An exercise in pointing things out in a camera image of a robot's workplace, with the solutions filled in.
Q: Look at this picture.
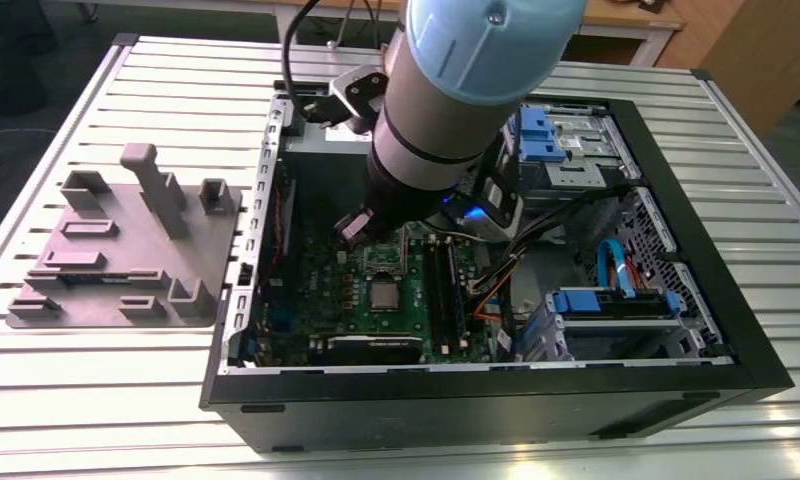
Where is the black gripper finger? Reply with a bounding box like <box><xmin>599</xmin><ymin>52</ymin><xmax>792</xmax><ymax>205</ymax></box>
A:
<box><xmin>336</xmin><ymin>209</ymin><xmax>375</xmax><ymax>249</ymax></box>

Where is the silver CPU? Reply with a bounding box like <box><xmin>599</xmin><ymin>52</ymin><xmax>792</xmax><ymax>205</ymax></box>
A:
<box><xmin>369</xmin><ymin>282</ymin><xmax>403</xmax><ymax>309</ymax></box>

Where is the metal socket cover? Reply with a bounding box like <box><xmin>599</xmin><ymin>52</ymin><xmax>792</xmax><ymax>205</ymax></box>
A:
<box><xmin>363</xmin><ymin>243</ymin><xmax>413</xmax><ymax>280</ymax></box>

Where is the grey power supply unit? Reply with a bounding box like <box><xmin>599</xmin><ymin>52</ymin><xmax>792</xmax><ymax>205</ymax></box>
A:
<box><xmin>277</xmin><ymin>104</ymin><xmax>388</xmax><ymax>227</ymax></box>

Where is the green motherboard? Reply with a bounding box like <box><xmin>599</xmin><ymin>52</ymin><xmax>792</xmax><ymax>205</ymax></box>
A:
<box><xmin>247</xmin><ymin>227</ymin><xmax>503</xmax><ymax>369</ymax></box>

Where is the black RAM slot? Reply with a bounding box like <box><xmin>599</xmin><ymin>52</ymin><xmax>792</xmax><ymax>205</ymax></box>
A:
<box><xmin>420</xmin><ymin>237</ymin><xmax>447</xmax><ymax>351</ymax></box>

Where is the black RAM stick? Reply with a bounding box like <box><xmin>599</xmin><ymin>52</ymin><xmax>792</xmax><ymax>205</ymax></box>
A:
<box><xmin>440</xmin><ymin>238</ymin><xmax>474</xmax><ymax>349</ymax></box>

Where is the black graphics card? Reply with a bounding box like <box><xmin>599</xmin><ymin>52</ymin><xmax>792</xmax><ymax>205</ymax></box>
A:
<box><xmin>305</xmin><ymin>333</ymin><xmax>425</xmax><ymax>366</ymax></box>

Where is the blue plastic drive latch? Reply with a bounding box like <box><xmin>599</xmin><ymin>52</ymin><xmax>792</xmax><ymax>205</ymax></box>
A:
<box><xmin>516</xmin><ymin>106</ymin><xmax>570</xmax><ymax>164</ymax></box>

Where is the grey metal drive cage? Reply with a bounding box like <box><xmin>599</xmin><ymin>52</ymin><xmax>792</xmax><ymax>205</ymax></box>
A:
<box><xmin>499</xmin><ymin>104</ymin><xmax>643</xmax><ymax>217</ymax></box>

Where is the grey parts rack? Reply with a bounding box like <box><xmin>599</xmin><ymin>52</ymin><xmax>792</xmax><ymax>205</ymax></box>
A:
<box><xmin>4</xmin><ymin>142</ymin><xmax>249</xmax><ymax>331</ymax></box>

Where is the hard disk in blue carrier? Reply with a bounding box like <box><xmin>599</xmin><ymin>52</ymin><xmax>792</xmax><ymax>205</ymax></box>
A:
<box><xmin>550</xmin><ymin>287</ymin><xmax>683</xmax><ymax>321</ymax></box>

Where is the black PC case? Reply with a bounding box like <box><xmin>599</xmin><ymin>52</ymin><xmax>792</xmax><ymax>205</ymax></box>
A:
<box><xmin>197</xmin><ymin>79</ymin><xmax>796</xmax><ymax>455</ymax></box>

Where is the green RAM stick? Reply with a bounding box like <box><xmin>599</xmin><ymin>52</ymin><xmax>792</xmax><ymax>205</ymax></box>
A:
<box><xmin>56</xmin><ymin>272</ymin><xmax>136</xmax><ymax>289</ymax></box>

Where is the grey metal disk bay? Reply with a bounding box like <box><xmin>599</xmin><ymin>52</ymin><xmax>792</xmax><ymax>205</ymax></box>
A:
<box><xmin>543</xmin><ymin>284</ymin><xmax>732</xmax><ymax>362</ymax></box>

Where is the wooden cabinet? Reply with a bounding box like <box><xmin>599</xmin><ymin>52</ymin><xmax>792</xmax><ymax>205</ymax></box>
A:
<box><xmin>659</xmin><ymin>0</ymin><xmax>800</xmax><ymax>136</ymax></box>

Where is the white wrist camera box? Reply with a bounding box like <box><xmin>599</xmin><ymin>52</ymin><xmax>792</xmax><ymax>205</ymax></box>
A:
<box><xmin>463</xmin><ymin>182</ymin><xmax>526</xmax><ymax>239</ymax></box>

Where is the black cable bundle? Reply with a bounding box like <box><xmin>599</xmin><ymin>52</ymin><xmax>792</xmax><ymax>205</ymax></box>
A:
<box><xmin>466</xmin><ymin>182</ymin><xmax>642</xmax><ymax>296</ymax></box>

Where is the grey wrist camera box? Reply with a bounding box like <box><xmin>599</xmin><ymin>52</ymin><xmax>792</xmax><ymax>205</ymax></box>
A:
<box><xmin>328</xmin><ymin>63</ymin><xmax>392</xmax><ymax>134</ymax></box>

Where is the orange wire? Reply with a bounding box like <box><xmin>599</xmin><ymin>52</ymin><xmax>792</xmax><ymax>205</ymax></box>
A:
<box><xmin>471</xmin><ymin>272</ymin><xmax>520</xmax><ymax>322</ymax></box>

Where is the blue data wire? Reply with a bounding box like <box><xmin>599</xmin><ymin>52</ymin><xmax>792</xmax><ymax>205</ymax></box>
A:
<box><xmin>595</xmin><ymin>238</ymin><xmax>643</xmax><ymax>301</ymax></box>

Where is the black camera cable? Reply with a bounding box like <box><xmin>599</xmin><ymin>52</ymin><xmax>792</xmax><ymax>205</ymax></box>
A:
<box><xmin>280</xmin><ymin>0</ymin><xmax>341</xmax><ymax>126</ymax></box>

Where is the red data wire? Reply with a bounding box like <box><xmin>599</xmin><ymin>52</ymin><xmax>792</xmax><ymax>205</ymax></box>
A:
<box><xmin>623</xmin><ymin>254</ymin><xmax>648</xmax><ymax>296</ymax></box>

